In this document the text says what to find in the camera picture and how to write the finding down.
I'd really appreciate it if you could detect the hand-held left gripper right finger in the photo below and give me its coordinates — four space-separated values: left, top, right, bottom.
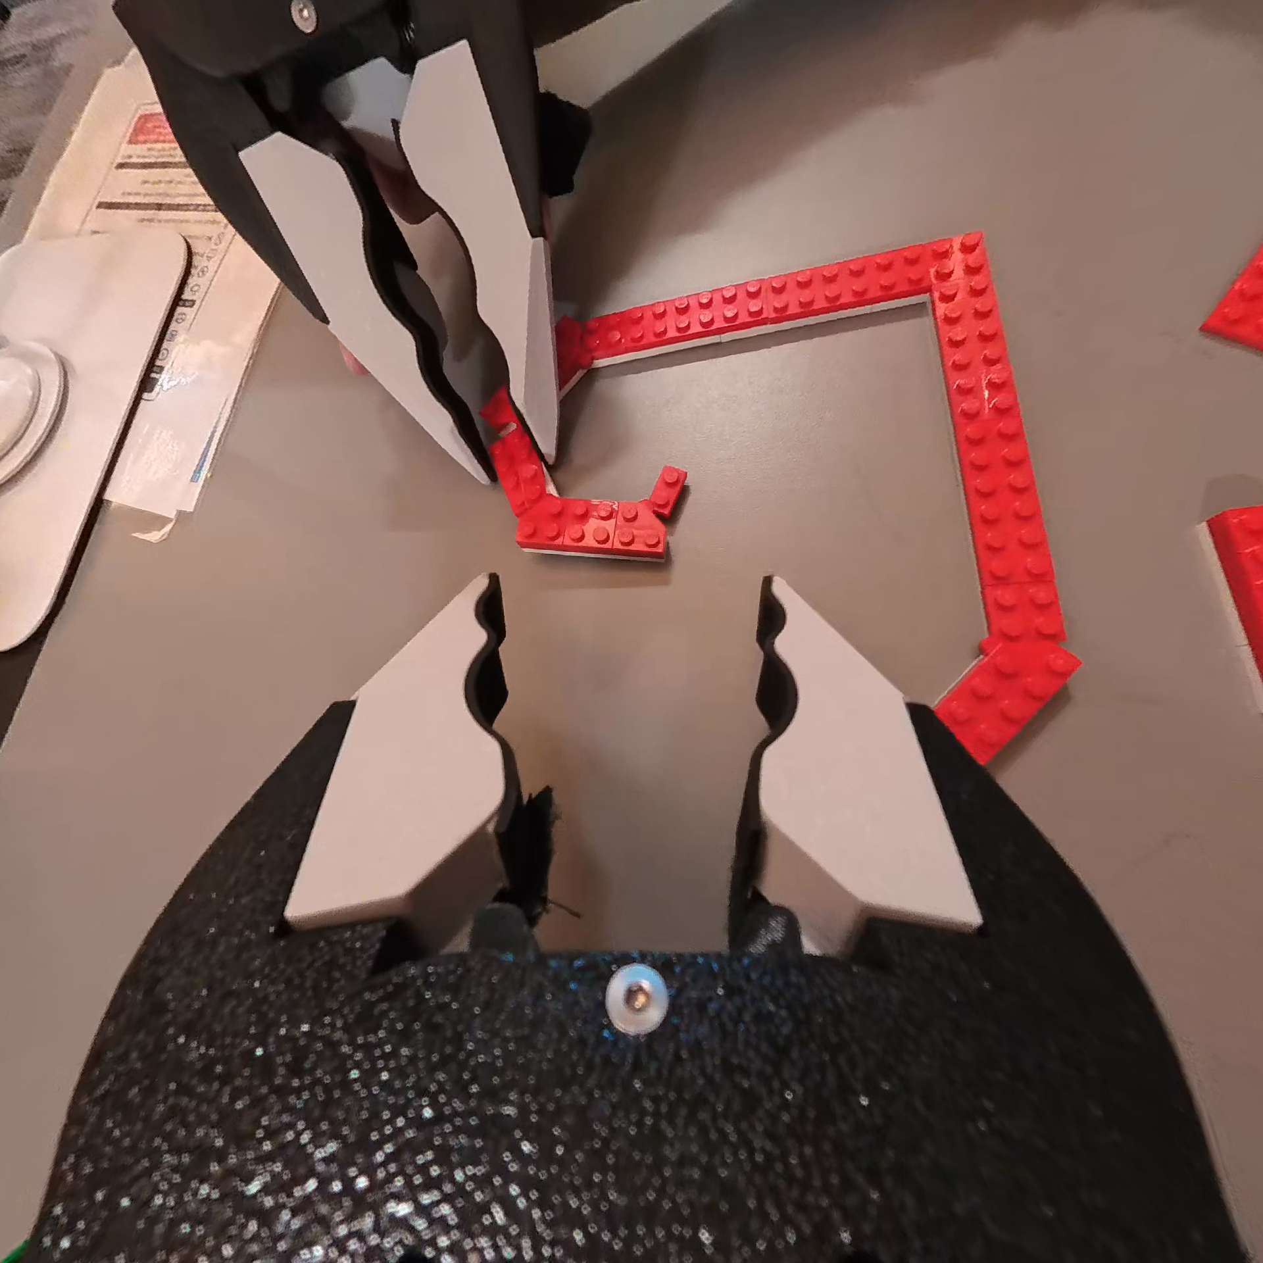
727 574 986 956

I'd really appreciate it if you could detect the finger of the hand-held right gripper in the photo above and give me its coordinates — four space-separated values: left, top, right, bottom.
236 63 497 487
396 46 565 467

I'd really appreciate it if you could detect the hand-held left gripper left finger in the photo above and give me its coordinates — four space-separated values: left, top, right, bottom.
282 573 565 956

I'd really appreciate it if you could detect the small red lego segment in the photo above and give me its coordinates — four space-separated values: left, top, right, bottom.
515 463 690 567

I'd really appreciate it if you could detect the red lego heart frame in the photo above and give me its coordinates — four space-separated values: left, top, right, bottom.
481 230 1084 768

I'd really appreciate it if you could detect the red and white lego assembly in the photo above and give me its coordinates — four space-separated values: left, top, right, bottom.
1196 505 1263 714

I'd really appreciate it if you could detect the red lego wedge plate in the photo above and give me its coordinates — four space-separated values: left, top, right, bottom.
1198 245 1263 353

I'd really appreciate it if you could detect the person's right hand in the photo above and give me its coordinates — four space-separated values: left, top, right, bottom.
378 158 445 230

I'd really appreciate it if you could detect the leaflet in clear sleeve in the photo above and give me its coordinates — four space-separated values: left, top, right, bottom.
19 49 290 543

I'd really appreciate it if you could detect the wooden book stand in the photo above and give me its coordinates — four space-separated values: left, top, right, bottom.
0 231 190 654

